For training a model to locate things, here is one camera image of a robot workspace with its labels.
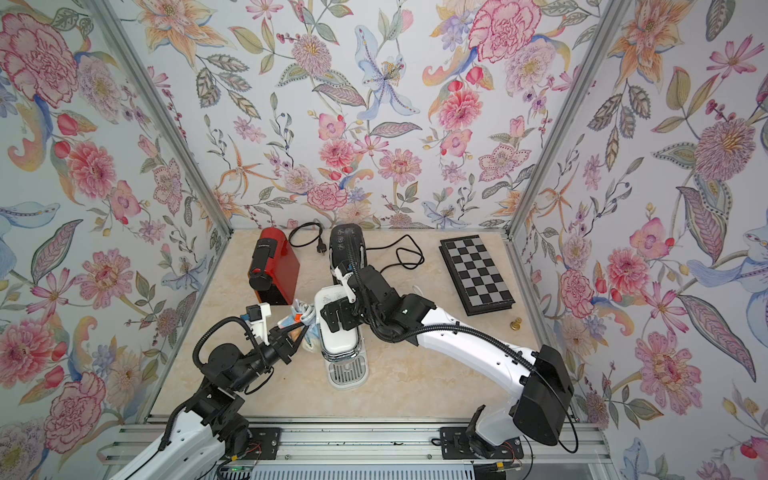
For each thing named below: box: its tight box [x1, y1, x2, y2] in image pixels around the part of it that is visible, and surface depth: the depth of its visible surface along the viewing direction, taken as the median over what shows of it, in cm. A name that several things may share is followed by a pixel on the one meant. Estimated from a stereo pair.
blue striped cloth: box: [280, 298, 321, 352], surface depth 72 cm
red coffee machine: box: [249, 227, 300, 305], surface depth 92 cm
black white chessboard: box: [438, 234, 516, 317], surface depth 106 cm
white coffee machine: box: [314, 285, 369, 390], surface depth 74 cm
